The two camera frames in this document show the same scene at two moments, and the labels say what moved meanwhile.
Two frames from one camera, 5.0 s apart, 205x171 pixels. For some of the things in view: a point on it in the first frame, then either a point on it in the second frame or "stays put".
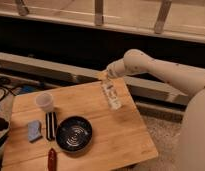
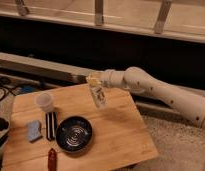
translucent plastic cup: (45, 101) stays put
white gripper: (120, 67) to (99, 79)
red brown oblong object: (52, 160) stays put
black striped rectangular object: (51, 125) stays put
